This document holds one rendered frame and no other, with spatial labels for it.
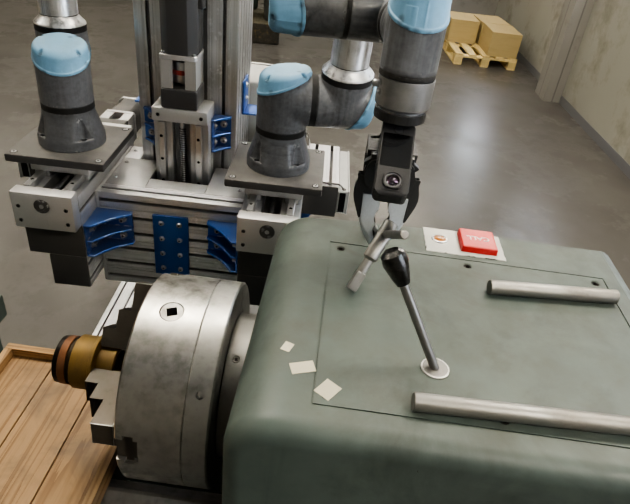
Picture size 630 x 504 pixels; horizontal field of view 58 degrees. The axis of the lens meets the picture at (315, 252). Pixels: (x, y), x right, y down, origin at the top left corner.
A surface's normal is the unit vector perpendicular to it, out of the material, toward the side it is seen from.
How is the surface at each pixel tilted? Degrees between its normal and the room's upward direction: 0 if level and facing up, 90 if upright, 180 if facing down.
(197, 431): 68
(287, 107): 90
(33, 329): 0
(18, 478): 0
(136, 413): 63
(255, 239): 90
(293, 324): 3
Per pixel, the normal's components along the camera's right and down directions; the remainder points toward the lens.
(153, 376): 0.01, -0.18
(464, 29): -0.04, 0.56
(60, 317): 0.11, -0.82
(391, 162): 0.04, -0.41
